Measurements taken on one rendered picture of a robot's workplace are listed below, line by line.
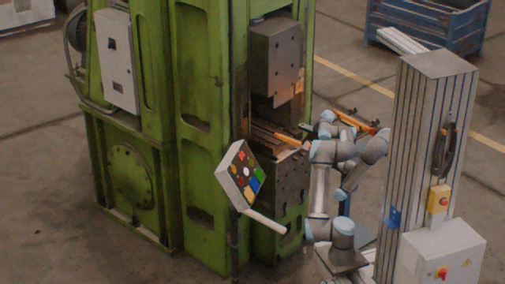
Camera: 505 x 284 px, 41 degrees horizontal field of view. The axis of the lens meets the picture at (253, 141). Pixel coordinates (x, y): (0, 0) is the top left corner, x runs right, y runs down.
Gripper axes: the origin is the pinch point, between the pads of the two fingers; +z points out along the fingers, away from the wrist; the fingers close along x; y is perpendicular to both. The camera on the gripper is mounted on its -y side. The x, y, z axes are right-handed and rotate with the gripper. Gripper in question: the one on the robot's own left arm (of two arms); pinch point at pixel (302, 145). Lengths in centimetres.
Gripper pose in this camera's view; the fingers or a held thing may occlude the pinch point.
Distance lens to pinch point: 429.3
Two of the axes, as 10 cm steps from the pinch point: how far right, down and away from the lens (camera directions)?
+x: 6.6, -3.9, 6.4
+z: -3.6, 5.8, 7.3
